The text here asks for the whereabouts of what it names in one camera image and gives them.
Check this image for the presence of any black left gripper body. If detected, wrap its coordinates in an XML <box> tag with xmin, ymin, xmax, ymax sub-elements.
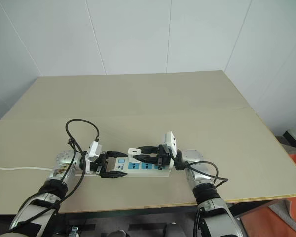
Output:
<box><xmin>90</xmin><ymin>152</ymin><xmax>110</xmax><ymax>176</ymax></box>

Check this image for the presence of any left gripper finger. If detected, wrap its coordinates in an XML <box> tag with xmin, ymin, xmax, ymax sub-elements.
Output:
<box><xmin>106</xmin><ymin>150</ymin><xmax>127</xmax><ymax>158</ymax></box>
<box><xmin>101</xmin><ymin>170</ymin><xmax>128</xmax><ymax>179</ymax></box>

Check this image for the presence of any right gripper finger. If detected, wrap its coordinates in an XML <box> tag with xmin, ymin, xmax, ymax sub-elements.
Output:
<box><xmin>137</xmin><ymin>145</ymin><xmax>161</xmax><ymax>154</ymax></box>
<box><xmin>133</xmin><ymin>154</ymin><xmax>160</xmax><ymax>165</ymax></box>

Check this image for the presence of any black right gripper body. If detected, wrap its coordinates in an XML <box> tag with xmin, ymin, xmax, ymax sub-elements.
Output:
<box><xmin>155</xmin><ymin>144</ymin><xmax>174</xmax><ymax>171</ymax></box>

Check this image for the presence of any white power strip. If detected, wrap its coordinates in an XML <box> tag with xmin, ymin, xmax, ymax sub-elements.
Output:
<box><xmin>83</xmin><ymin>154</ymin><xmax>173</xmax><ymax>179</ymax></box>

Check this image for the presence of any white charger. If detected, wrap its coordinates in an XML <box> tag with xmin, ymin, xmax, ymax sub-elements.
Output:
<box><xmin>127</xmin><ymin>147</ymin><xmax>142</xmax><ymax>157</ymax></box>

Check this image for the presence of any dark rounded shape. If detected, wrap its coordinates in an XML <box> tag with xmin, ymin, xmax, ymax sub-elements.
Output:
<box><xmin>108</xmin><ymin>229</ymin><xmax>129</xmax><ymax>237</ymax></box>

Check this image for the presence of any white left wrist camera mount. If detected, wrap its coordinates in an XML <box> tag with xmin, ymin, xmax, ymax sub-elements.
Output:
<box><xmin>84</xmin><ymin>140</ymin><xmax>103</xmax><ymax>175</ymax></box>

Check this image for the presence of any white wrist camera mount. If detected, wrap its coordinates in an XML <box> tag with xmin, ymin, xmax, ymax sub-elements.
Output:
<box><xmin>162</xmin><ymin>131</ymin><xmax>180</xmax><ymax>172</ymax></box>
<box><xmin>84</xmin><ymin>140</ymin><xmax>103</xmax><ymax>175</ymax></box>

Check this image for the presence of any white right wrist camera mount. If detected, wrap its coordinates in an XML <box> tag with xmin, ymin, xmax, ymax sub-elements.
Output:
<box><xmin>162</xmin><ymin>131</ymin><xmax>180</xmax><ymax>172</ymax></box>

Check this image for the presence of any black table frame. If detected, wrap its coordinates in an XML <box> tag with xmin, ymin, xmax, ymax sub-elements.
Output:
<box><xmin>56</xmin><ymin>199</ymin><xmax>269</xmax><ymax>224</ymax></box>

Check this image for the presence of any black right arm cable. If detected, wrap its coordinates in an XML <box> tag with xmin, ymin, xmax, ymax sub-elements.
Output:
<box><xmin>175</xmin><ymin>150</ymin><xmax>229</xmax><ymax>189</ymax></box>

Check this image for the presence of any white power strip cord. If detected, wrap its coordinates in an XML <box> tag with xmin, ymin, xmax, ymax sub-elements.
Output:
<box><xmin>0</xmin><ymin>166</ymin><xmax>54</xmax><ymax>172</ymax></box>

